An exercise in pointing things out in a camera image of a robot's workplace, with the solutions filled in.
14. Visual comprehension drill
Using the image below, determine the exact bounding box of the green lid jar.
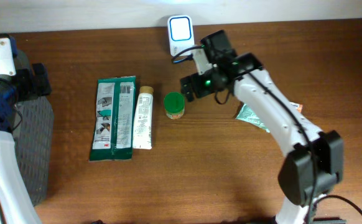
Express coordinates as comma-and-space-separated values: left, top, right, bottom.
164, 92, 185, 119

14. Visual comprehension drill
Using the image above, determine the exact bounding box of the teal wipes packet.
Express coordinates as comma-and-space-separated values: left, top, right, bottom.
236, 104, 270, 133

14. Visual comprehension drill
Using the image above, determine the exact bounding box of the white tube tan cap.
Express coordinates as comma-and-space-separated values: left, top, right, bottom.
132, 86, 154, 150

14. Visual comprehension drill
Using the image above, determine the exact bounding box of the green white package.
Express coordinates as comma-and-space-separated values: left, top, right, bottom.
89, 76, 136, 162

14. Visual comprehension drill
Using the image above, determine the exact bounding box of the orange small packet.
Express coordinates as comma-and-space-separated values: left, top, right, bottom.
290, 102, 303, 113

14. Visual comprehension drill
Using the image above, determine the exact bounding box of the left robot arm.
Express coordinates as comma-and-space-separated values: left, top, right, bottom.
0, 34, 54, 223

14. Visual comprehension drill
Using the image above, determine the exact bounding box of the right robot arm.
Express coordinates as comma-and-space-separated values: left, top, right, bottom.
179, 30, 344, 223

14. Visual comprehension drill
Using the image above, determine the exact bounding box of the grey plastic basket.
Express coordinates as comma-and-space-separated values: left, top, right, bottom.
11, 96, 54, 206

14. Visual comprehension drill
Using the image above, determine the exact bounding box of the black camera cable right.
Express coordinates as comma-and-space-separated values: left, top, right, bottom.
171, 45, 362, 224

